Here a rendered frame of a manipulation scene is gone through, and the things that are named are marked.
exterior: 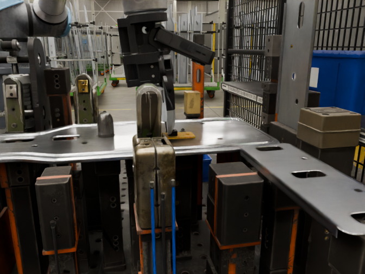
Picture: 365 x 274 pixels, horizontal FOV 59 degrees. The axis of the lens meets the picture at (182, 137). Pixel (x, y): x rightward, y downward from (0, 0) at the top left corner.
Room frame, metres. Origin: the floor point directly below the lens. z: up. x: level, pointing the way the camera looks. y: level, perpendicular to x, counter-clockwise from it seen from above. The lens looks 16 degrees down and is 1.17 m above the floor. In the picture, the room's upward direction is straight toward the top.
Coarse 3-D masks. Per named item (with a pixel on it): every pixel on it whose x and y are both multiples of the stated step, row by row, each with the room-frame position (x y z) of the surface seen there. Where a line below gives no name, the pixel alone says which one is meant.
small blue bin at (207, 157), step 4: (204, 156) 1.16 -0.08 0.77; (208, 156) 1.11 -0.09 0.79; (204, 160) 1.07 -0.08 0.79; (208, 160) 1.07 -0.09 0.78; (204, 164) 1.07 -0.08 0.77; (208, 164) 1.08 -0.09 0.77; (204, 168) 1.07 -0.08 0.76; (208, 168) 1.08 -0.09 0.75; (204, 172) 1.07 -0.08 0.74; (208, 172) 1.08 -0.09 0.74; (204, 176) 1.07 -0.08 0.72; (208, 176) 1.08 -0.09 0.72; (204, 180) 1.08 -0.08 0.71; (208, 180) 1.08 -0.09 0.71
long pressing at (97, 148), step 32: (64, 128) 0.68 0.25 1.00; (96, 128) 0.68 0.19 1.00; (128, 128) 0.68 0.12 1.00; (192, 128) 0.68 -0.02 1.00; (224, 128) 0.68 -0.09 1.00; (256, 128) 0.69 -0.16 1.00; (0, 160) 0.50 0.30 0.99; (32, 160) 0.50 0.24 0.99; (64, 160) 0.49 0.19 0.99; (96, 160) 0.50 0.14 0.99
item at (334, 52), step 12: (312, 60) 0.79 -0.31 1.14; (324, 60) 0.75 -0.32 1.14; (336, 60) 0.72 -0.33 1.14; (348, 60) 0.69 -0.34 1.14; (360, 60) 0.67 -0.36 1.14; (312, 72) 0.78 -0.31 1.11; (324, 72) 0.75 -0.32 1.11; (336, 72) 0.71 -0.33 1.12; (348, 72) 0.68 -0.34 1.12; (360, 72) 0.67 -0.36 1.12; (312, 84) 0.78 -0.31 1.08; (324, 84) 0.74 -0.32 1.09; (336, 84) 0.71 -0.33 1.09; (348, 84) 0.68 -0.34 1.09; (360, 84) 0.67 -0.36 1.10; (324, 96) 0.74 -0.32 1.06; (336, 96) 0.70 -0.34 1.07; (348, 96) 0.67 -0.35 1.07; (360, 96) 0.67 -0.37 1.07; (348, 108) 0.67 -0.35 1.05; (360, 108) 0.67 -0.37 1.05
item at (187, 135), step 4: (172, 132) 0.59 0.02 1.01; (176, 132) 0.59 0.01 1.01; (180, 132) 0.62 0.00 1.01; (184, 132) 0.62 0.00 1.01; (188, 132) 0.62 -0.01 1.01; (168, 136) 0.59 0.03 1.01; (172, 136) 0.59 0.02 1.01; (176, 136) 0.59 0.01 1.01; (180, 136) 0.59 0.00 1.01; (184, 136) 0.59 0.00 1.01; (188, 136) 0.59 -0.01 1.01; (192, 136) 0.59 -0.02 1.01
